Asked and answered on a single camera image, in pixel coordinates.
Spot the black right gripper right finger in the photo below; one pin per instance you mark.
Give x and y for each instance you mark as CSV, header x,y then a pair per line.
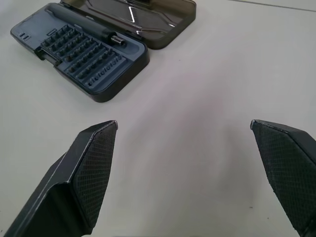
x,y
286,163

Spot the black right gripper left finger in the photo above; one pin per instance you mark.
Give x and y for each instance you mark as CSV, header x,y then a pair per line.
x,y
81,177

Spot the dark grey screwdriver bit case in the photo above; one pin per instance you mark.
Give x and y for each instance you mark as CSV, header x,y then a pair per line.
x,y
103,47

